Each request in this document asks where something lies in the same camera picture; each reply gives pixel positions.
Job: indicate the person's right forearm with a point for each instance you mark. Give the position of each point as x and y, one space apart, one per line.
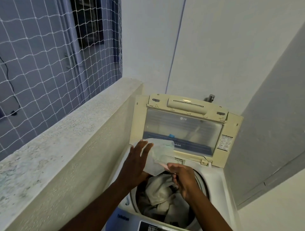
207 214

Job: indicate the white cloth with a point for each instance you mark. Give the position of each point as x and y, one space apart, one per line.
158 190

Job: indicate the cream washing machine lid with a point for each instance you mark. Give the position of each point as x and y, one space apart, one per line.
185 114

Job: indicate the grey door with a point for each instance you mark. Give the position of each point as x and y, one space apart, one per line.
269 131

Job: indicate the white plastic pouch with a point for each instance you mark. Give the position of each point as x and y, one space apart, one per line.
158 157

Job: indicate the metal water tap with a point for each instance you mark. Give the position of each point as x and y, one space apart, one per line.
210 97

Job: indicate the person's left fingers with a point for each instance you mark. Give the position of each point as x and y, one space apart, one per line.
140 151

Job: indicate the person's left forearm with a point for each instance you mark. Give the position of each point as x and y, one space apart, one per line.
100 204

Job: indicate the dark window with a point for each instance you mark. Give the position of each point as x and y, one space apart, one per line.
88 21

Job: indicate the thin blue pipe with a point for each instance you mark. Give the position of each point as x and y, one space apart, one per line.
175 47

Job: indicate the person's left hand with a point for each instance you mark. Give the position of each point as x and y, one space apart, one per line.
133 166

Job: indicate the person's right fingers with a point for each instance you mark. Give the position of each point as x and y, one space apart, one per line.
172 167

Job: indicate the person's right hand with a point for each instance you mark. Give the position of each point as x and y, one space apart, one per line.
185 180

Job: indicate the grey cloth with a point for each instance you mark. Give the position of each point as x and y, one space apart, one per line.
176 207

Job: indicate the white top-load washing machine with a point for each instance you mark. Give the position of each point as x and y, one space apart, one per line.
219 185

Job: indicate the white safety net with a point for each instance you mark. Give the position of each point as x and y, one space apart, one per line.
47 71

